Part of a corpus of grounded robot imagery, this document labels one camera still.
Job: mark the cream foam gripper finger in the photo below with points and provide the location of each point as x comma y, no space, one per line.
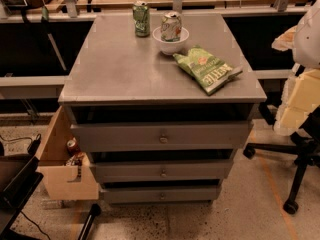
300,97

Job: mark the white 7up can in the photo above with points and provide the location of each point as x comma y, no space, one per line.
171,25

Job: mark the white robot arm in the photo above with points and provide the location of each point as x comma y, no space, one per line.
304,41

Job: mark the white bowl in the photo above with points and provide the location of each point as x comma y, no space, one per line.
169,48

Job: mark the green soda can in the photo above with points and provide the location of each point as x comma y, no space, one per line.
141,17

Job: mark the red soda can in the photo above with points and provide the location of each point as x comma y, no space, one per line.
72,147

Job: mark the top grey drawer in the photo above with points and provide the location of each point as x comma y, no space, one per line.
161,136

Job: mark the grey drawer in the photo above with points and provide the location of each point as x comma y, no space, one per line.
161,170
161,194
161,136

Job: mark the green chip bag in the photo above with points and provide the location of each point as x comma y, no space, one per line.
209,71

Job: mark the bottom grey drawer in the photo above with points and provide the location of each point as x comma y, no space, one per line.
161,194

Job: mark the middle grey drawer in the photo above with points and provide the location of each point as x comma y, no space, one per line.
161,170

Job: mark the wooden side box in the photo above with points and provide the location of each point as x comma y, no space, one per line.
65,176

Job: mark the black equipment at left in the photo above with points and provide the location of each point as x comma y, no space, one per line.
18,180

